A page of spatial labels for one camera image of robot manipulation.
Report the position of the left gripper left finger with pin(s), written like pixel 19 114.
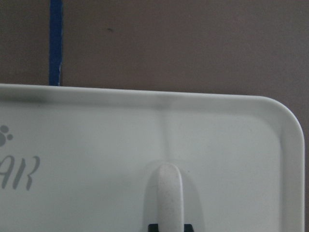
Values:
pixel 153 228

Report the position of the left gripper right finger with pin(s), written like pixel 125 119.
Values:
pixel 188 228

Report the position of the white ceramic spoon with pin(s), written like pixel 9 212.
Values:
pixel 170 200

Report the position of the white bear tray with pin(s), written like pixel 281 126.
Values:
pixel 87 160

